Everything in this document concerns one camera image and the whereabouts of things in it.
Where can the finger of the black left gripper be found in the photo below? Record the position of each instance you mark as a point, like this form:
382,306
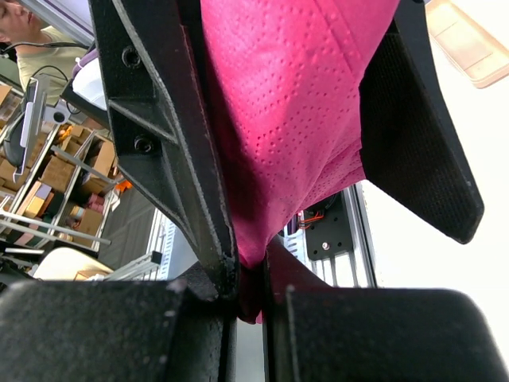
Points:
152,59
411,150

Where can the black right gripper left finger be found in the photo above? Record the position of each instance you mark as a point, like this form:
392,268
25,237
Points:
178,330

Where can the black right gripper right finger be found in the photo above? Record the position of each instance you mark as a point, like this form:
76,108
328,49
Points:
317,332

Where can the pink paper napkin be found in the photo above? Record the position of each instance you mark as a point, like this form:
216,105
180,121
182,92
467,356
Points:
283,81

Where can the person in background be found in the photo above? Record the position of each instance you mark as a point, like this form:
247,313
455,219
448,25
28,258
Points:
38,49

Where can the shelf with cardboard boxes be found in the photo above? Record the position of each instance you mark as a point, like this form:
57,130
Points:
56,177

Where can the aluminium frame rail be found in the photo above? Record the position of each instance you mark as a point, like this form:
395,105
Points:
356,268

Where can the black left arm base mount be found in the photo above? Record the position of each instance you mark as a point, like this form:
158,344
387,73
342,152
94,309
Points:
327,228

